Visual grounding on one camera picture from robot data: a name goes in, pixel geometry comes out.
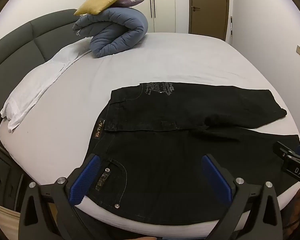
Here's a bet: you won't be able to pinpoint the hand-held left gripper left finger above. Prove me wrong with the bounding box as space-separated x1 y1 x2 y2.
19 154 101 240

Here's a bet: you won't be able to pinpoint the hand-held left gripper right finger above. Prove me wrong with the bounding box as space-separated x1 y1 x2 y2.
201 154 283 240

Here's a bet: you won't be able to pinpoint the black denim pants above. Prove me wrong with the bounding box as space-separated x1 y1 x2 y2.
79 81 300 225

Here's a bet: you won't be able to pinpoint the white folded sheet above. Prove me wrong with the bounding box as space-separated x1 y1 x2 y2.
0 40 92 133

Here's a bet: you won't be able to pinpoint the bed with grey sheet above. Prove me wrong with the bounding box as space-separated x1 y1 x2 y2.
0 32 300 225

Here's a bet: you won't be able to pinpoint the dark grey padded headboard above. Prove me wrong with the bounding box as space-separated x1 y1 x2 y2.
0 9 78 130

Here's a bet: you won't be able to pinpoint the rolled blue duvet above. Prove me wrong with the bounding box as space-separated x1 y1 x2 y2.
72 5 148 58

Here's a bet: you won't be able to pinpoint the brown door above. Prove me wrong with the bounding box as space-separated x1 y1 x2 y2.
189 0 230 41

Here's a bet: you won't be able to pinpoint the yellow pillow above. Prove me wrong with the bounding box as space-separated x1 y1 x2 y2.
74 0 134 16

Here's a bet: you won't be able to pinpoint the purple pillow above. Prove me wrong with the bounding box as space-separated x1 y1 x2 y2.
114 0 145 7

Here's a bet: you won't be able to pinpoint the white wardrobe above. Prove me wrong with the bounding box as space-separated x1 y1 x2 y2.
91 0 189 33

